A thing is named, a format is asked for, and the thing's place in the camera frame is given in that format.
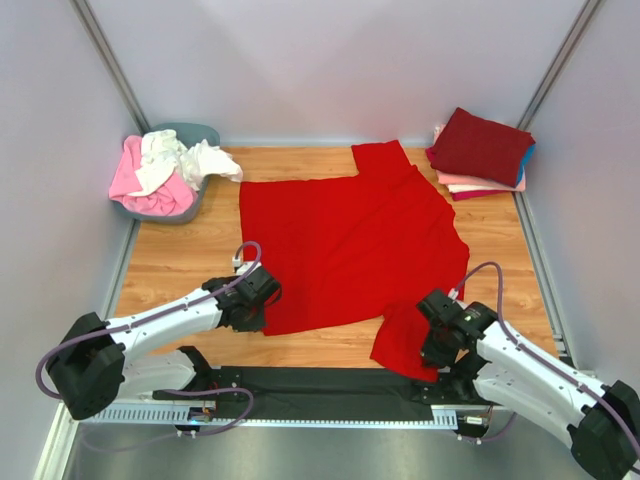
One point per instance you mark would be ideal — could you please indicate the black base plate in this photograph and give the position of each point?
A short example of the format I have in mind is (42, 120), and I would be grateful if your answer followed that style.
(375, 392)

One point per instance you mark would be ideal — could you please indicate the magenta folded t-shirt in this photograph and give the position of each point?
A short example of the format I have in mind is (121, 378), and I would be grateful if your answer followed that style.
(459, 196)

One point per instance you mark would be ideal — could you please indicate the light pink folded t-shirt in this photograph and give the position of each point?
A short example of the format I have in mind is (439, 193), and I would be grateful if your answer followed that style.
(446, 179)

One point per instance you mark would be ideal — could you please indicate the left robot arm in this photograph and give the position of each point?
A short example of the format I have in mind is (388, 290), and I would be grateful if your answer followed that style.
(101, 361)

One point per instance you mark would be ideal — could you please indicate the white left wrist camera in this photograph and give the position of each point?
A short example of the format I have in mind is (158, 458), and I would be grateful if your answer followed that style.
(242, 265)

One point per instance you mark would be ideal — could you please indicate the dark red folded t-shirt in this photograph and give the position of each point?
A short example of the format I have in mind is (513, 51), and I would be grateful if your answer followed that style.
(472, 146)

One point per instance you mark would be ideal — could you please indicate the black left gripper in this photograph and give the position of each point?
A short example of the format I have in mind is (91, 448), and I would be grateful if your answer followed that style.
(253, 326)

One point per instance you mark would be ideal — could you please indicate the grey laundry basket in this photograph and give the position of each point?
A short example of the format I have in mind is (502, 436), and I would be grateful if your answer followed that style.
(189, 134)

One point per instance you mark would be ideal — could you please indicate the white crumpled t-shirt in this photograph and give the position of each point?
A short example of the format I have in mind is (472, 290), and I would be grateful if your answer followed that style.
(163, 154)

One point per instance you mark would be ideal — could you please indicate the blue folded t-shirt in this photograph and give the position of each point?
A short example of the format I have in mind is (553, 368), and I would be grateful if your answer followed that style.
(525, 160)

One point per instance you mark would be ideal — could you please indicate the pink crumpled t-shirt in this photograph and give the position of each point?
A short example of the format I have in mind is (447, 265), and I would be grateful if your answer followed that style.
(156, 190)

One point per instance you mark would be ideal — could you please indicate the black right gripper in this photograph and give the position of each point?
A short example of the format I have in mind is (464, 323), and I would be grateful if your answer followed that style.
(430, 357)

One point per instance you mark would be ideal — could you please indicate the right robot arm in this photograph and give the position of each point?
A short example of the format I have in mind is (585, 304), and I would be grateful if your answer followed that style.
(487, 359)

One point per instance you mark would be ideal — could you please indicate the white folded t-shirt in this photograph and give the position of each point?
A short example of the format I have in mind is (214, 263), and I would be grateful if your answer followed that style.
(463, 188)

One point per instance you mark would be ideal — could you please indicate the perforated cable duct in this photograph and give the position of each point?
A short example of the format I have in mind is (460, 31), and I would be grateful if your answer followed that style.
(203, 414)

